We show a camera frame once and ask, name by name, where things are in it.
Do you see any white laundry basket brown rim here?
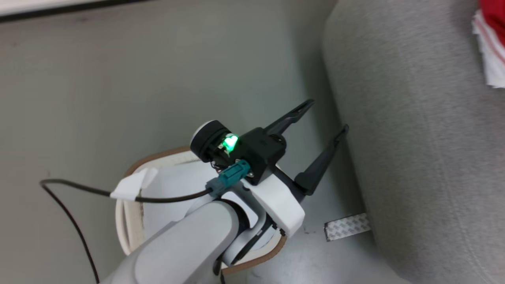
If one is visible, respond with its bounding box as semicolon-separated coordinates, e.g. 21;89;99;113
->
115;146;288;276

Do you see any white and black baseboard strip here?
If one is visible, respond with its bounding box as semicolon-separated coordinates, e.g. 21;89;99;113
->
0;0;147;23

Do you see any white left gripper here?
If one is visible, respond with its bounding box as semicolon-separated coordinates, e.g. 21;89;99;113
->
241;99;350;237

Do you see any black cable with teal connector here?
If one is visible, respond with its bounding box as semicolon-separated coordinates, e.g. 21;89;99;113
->
39;159;252;284

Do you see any white tape flag on cable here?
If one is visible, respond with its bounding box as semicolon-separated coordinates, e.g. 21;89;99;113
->
110;167;159;202

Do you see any red and white garment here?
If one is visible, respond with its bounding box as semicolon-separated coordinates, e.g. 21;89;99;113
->
471;0;505;89

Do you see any silver patterned tape strip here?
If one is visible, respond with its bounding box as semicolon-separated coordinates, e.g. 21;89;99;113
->
324;213;372;242

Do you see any grey fabric sofa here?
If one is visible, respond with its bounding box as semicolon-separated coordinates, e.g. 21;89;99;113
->
321;0;505;284

